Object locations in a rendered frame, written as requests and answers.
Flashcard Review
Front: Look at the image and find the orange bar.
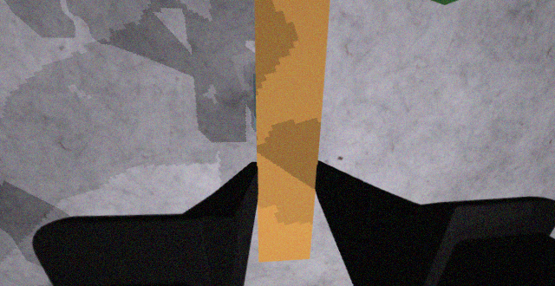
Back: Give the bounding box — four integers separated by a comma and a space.
254, 0, 330, 263

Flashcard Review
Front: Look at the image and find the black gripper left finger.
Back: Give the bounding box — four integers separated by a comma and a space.
32, 162, 258, 286

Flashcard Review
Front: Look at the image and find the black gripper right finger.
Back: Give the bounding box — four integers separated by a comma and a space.
315, 160, 555, 286

